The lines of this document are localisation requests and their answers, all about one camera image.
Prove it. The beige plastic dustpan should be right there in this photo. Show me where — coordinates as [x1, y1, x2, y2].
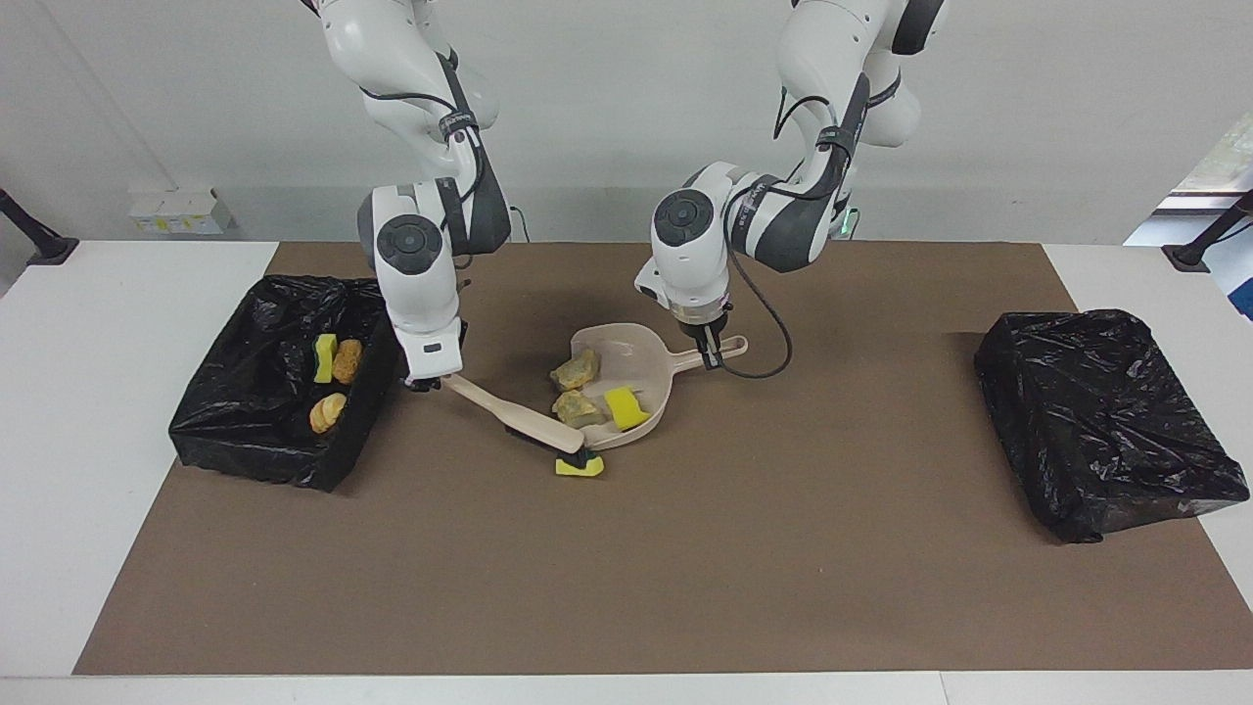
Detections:
[570, 322, 751, 452]

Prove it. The beige hand brush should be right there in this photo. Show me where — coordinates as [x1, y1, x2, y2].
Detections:
[444, 373, 599, 472]

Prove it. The pale foam chunk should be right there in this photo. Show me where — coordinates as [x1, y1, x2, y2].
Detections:
[551, 389, 609, 430]
[548, 348, 602, 394]

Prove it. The black bag-lined bin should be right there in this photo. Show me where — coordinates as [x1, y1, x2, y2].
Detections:
[973, 308, 1252, 545]
[167, 273, 410, 494]

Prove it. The large brown table mat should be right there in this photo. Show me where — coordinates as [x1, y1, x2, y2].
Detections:
[72, 241, 1253, 678]

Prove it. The white power strip box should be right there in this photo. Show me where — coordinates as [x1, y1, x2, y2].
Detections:
[126, 188, 237, 237]

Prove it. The black stand foot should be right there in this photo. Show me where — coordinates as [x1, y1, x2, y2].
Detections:
[1161, 190, 1253, 273]
[0, 187, 80, 268]

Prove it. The light blue board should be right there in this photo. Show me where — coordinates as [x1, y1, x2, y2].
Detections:
[1212, 239, 1253, 323]

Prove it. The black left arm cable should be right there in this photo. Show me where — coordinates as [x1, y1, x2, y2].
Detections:
[724, 70, 874, 381]

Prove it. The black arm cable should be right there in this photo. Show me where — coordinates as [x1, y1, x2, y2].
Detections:
[356, 47, 492, 238]
[724, 70, 874, 381]

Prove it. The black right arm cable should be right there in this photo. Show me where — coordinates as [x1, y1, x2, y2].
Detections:
[356, 47, 492, 238]

